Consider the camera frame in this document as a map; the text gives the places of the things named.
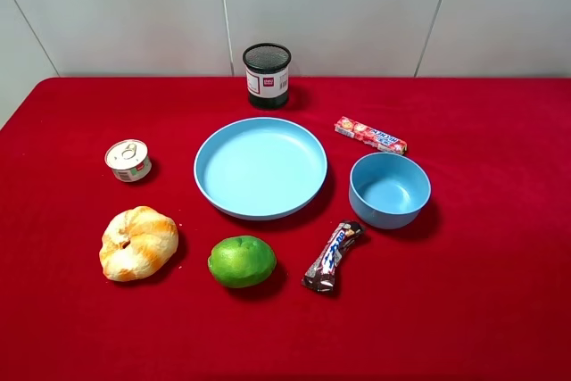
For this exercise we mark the red candy stick pack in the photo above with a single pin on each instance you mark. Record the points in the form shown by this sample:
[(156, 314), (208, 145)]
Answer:
[(370, 136)]

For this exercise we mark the black mesh pen holder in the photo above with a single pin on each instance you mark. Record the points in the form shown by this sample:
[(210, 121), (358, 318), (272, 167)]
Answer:
[(267, 75)]

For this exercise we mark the brown chocolate bar wrapper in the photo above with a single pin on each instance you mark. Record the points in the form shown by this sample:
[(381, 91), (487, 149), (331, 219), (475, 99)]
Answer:
[(320, 276)]

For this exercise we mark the small tin can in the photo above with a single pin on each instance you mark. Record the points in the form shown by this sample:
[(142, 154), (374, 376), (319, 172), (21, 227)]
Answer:
[(128, 160)]

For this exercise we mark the croissant bread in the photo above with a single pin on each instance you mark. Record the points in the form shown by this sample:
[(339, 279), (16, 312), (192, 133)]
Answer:
[(137, 243)]

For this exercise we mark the light blue bowl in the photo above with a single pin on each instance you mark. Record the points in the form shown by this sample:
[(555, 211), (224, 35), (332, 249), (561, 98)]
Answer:
[(388, 190)]

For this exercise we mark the green lime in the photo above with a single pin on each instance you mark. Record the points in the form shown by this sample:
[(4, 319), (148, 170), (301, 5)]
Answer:
[(241, 261)]

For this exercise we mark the red tablecloth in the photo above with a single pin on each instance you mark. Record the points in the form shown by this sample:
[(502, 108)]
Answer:
[(477, 287)]

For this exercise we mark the large light blue plate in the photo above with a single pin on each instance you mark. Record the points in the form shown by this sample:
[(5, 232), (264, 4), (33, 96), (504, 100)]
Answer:
[(260, 168)]

